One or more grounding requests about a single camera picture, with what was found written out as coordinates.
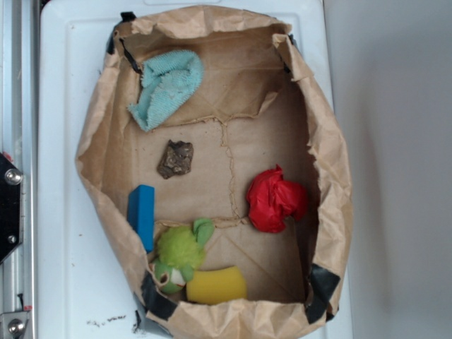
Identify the crumpled red plastic wad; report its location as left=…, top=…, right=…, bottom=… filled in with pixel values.
left=246, top=165, right=308, bottom=233

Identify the aluminium frame rail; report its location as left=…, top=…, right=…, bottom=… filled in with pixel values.
left=1, top=1, right=41, bottom=338

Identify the black metal bracket plate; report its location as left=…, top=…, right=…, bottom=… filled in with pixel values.
left=0, top=153, right=23, bottom=264

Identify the yellow curved foam sponge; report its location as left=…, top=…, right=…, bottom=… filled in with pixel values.
left=186, top=266, right=247, bottom=305

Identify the brown rough rock piece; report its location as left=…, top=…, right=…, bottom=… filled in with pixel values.
left=157, top=140, right=194, bottom=179

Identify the green plush toy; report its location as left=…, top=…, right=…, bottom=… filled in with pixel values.
left=149, top=218, right=215, bottom=295

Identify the blue rectangular block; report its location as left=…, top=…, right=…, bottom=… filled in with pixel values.
left=127, top=185, right=155, bottom=253

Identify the light blue terry cloth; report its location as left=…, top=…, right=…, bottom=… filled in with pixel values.
left=128, top=50, right=204, bottom=132

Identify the brown paper bag tray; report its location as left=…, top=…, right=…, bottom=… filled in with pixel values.
left=76, top=6, right=352, bottom=338

